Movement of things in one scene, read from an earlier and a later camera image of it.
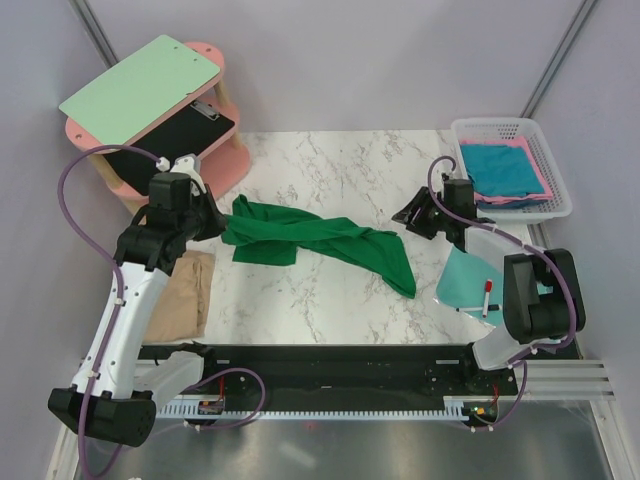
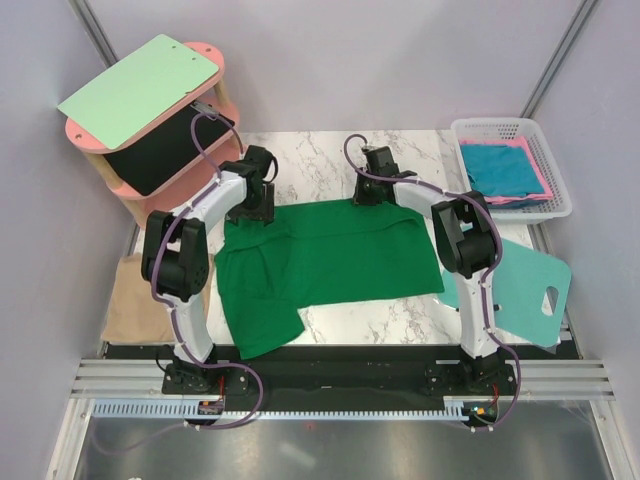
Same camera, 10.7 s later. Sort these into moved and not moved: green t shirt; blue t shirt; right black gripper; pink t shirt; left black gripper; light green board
Moved: left black gripper; right black gripper; green t shirt
Not moved: blue t shirt; pink t shirt; light green board
